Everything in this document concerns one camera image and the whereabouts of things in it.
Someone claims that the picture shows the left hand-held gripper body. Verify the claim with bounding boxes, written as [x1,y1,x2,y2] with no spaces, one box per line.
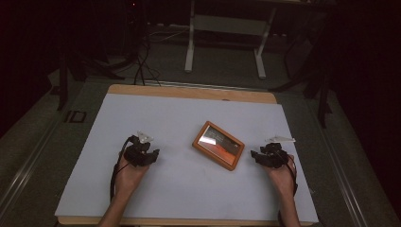
[123,131,156,168]

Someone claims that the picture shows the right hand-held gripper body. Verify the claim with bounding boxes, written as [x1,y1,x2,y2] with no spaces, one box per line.
[260,135,297,169]

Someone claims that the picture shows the wooden picture frame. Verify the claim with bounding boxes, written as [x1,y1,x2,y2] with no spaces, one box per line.
[191,120,246,172]

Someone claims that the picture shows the person's left hand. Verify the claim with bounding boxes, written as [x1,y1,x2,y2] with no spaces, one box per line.
[114,154,151,197]

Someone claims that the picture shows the person's right hand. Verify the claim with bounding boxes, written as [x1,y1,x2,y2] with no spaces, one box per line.
[263,154,297,197]

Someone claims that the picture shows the black metal stand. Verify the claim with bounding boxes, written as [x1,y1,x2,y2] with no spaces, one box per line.
[55,44,127,112]
[269,18,335,130]

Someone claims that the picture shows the left hand-held gripper cable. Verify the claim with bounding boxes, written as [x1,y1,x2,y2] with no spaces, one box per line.
[109,135,135,203]

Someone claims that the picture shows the hand-held gripper cable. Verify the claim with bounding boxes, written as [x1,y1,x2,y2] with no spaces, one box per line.
[109,135,135,203]
[283,153,299,197]

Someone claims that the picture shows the right hand-held gripper cable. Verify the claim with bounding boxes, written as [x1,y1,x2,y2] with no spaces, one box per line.
[283,153,299,197]

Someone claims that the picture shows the black floor bracket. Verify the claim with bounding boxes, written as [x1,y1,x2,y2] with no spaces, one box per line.
[63,110,87,124]

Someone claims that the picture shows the black floor cables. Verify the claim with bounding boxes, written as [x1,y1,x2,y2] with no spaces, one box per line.
[131,29,163,87]

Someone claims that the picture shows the white metal table frame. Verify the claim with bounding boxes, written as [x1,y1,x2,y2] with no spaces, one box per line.
[183,0,279,80]

